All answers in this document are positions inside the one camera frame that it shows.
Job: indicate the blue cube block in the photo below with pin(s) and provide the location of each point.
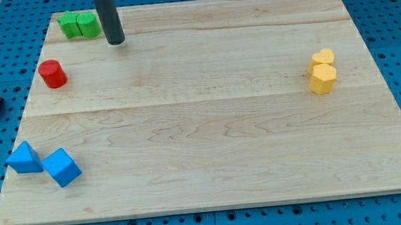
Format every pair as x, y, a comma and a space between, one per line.
61, 167

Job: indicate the light wooden board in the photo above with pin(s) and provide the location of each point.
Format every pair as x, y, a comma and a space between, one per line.
206, 106

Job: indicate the yellow hexagon block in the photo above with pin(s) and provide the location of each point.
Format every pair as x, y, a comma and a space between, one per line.
322, 79

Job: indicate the yellow heart block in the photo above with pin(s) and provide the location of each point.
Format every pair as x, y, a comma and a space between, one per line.
324, 56

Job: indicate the green cylinder block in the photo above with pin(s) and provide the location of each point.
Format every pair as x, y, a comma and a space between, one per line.
88, 24

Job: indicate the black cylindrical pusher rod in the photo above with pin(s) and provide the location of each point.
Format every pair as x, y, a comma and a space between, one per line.
110, 21

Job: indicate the red cylinder block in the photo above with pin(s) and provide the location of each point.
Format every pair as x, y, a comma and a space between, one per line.
52, 74

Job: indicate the green star block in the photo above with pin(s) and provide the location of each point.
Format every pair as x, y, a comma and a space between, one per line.
69, 25

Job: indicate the blue triangular prism block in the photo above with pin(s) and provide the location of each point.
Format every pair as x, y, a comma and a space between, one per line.
24, 159

